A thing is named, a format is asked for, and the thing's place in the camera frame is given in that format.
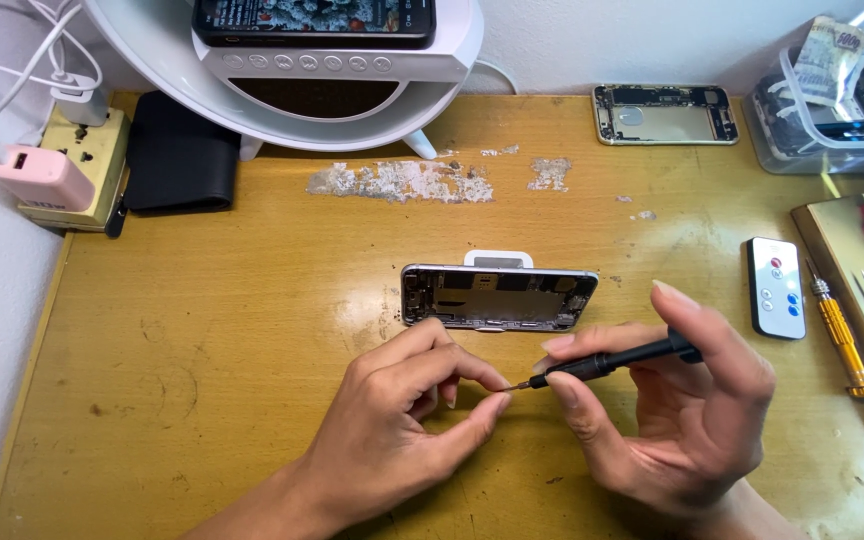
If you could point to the black precision screwdriver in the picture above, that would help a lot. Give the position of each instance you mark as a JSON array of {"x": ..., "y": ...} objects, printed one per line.
[{"x": 604, "y": 364}]

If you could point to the yellow power strip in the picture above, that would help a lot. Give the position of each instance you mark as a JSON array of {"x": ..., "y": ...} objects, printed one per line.
[{"x": 94, "y": 157}]

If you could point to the person's left hand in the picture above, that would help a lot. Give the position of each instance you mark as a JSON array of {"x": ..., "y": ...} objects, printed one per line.
[{"x": 372, "y": 435}]

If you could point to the white phone stand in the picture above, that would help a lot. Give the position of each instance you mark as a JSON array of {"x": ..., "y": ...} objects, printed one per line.
[{"x": 498, "y": 257}]

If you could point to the white round speaker lamp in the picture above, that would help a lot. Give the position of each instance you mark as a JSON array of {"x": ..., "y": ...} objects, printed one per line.
[{"x": 177, "y": 67}]

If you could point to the glossy wooden tool box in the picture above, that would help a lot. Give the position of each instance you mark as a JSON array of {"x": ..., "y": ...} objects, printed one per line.
[{"x": 837, "y": 240}]

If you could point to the white remote control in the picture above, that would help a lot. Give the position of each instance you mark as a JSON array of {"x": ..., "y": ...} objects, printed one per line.
[{"x": 775, "y": 289}]

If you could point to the black smartphone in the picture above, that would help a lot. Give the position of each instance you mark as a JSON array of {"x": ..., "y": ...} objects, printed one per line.
[{"x": 312, "y": 19}]

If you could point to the person's right hand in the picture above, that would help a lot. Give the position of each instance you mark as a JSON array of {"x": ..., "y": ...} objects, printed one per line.
[{"x": 694, "y": 435}]

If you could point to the black leather wallet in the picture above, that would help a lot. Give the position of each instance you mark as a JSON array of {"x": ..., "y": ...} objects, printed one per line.
[{"x": 177, "y": 150}]

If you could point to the silver opened phone chassis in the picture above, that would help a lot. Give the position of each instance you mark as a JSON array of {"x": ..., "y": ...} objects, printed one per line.
[{"x": 499, "y": 300}]

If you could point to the gold opened phone chassis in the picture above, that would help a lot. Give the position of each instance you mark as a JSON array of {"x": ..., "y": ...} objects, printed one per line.
[{"x": 664, "y": 116}]

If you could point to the clear plastic parts container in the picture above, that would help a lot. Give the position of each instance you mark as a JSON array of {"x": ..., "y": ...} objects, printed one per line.
[{"x": 792, "y": 142}]

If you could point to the white charger adapter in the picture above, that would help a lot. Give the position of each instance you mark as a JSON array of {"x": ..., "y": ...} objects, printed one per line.
[{"x": 81, "y": 101}]

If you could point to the pink charger adapter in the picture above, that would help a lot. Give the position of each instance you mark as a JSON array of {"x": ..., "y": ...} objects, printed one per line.
[{"x": 46, "y": 180}]

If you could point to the folded banknote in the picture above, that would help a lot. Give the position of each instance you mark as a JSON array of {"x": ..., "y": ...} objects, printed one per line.
[{"x": 833, "y": 64}]

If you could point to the yellow precision screwdriver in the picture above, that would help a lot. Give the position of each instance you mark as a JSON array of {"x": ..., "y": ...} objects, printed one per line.
[{"x": 841, "y": 337}]

